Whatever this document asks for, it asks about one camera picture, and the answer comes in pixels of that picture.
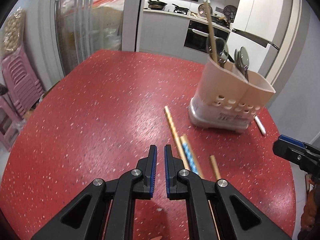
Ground lidded black wok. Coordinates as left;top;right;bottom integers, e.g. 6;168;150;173
145;0;168;10

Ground beige plastic cutlery holder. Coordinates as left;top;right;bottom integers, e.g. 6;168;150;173
188;54;276;133

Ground clear bag of nuts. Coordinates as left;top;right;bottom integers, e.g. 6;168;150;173
0;7;27;58

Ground black frying pan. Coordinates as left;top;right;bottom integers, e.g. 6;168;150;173
172;3;190;12

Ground black built-in oven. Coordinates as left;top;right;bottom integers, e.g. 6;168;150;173
184;20;230;55

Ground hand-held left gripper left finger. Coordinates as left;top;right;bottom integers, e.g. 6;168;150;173
31;144;158;240

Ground white-handled steel spoon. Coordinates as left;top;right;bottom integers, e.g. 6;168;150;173
254;116;266;136

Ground grey kitchen base cabinets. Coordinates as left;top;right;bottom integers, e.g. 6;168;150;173
139;10;232;63

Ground glass sliding door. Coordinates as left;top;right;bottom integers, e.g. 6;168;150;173
37;0;145;78

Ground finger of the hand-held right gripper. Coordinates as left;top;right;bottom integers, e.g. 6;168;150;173
272;134;320;173

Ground blue patterned chopstick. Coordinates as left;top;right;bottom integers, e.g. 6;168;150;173
180;135;204;179

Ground black wok with food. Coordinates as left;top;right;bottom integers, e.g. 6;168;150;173
211;15;229;27

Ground stack of pink plastic stools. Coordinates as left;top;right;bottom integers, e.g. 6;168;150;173
1;47;44;117

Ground wooden chopstick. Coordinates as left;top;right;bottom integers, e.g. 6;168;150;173
203;1;218;63
209;155;222;180
164;106;191;171

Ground small dark fan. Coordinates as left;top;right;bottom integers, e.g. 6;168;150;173
223;5;237;20

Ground white refrigerator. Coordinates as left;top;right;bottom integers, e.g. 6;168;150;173
231;0;294;85

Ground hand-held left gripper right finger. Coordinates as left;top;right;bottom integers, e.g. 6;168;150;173
164;144;293;240

